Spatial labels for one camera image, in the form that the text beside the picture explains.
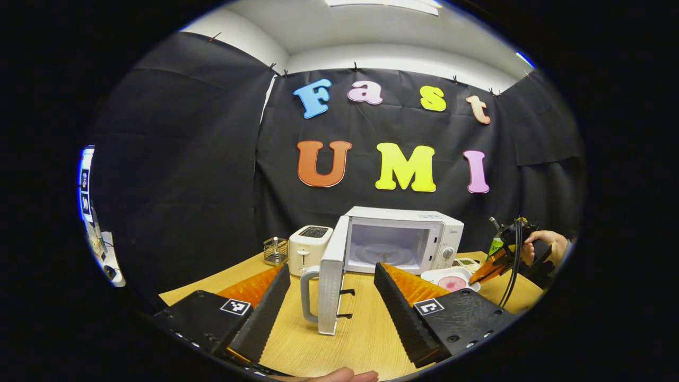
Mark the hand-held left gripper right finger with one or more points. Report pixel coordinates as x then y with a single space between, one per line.
406 323

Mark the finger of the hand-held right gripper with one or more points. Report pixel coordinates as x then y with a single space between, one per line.
488 270

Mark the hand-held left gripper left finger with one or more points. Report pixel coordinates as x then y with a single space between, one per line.
262 318

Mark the pink meat slice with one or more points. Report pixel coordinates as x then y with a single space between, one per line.
452 284

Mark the white food tray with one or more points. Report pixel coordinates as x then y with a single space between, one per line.
435 276

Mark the white microwave oven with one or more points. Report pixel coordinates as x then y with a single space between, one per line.
398 215

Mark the green drink bottle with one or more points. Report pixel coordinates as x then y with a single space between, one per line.
495 246

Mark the white divided bean dish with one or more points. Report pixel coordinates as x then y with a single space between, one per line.
467 262

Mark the cream toaster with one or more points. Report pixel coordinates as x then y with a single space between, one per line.
307 254

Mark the small ceiling light panel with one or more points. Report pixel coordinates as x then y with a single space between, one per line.
525 58

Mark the black backdrop cloth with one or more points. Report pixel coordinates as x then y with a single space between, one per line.
185 159

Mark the white side panel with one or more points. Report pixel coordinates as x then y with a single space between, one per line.
85 180

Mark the large ceiling light panel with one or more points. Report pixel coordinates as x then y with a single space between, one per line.
382 4

